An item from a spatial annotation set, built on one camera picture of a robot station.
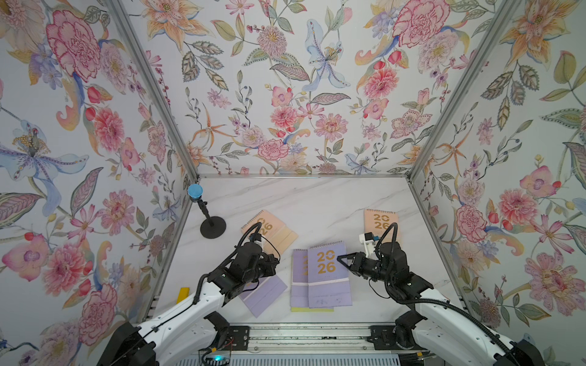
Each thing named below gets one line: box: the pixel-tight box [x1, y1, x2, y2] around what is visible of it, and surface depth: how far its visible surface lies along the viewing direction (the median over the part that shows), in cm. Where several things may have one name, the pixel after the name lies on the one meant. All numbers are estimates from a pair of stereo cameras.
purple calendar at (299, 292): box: [289, 248, 310, 309], surface depth 85 cm
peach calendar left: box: [241, 208, 299, 256], surface depth 102 cm
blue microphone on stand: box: [187, 183, 227, 240], surface depth 102 cm
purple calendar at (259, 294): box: [238, 274, 288, 318], surface depth 84 cm
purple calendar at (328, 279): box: [307, 240, 353, 309], surface depth 80 cm
